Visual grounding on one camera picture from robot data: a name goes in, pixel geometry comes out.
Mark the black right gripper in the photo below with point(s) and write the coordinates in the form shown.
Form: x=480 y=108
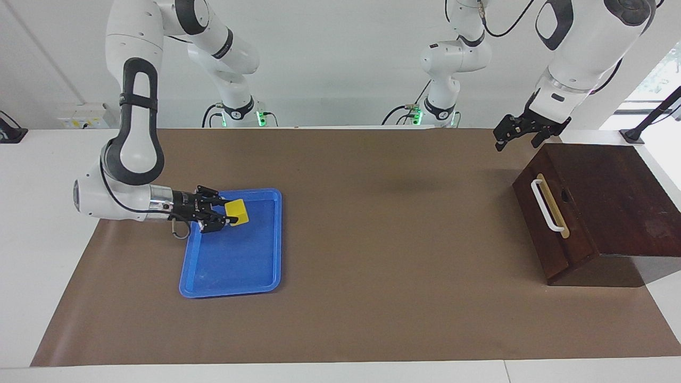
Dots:
x=186 y=205

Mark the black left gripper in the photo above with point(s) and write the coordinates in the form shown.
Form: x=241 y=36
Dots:
x=548 y=127

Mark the yellow block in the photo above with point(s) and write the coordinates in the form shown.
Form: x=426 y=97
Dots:
x=238 y=211

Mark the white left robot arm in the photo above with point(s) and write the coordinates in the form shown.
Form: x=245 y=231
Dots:
x=580 y=42

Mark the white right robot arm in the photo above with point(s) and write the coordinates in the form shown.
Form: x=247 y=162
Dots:
x=135 y=149

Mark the blue plastic tray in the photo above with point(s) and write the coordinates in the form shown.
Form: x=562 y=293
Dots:
x=239 y=260

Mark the dark brown wooden cabinet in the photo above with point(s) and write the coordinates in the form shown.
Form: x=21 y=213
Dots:
x=628 y=202

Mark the black clamp stand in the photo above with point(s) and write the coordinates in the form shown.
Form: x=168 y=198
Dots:
x=652 y=114

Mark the bright window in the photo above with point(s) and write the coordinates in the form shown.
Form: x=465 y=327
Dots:
x=665 y=69

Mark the brown table mat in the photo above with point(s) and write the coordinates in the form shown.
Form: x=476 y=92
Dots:
x=372 y=266

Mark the white wall socket box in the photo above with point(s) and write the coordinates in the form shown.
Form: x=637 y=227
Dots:
x=80 y=117

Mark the black desk mount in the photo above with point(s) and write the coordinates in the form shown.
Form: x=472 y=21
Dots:
x=10 y=133

